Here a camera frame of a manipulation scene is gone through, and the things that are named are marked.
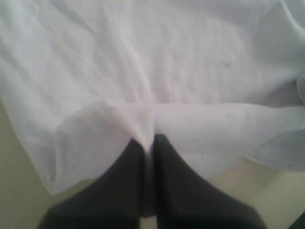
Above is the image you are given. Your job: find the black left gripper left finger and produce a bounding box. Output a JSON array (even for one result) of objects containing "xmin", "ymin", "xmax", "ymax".
[{"xmin": 38, "ymin": 140, "xmax": 143, "ymax": 229}]

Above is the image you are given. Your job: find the white t-shirt red print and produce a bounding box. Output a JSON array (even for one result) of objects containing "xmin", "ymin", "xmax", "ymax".
[{"xmin": 0, "ymin": 0, "xmax": 305, "ymax": 195}]

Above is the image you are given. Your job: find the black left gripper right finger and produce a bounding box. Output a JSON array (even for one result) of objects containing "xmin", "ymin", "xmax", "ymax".
[{"xmin": 153, "ymin": 134, "xmax": 266, "ymax": 229}]

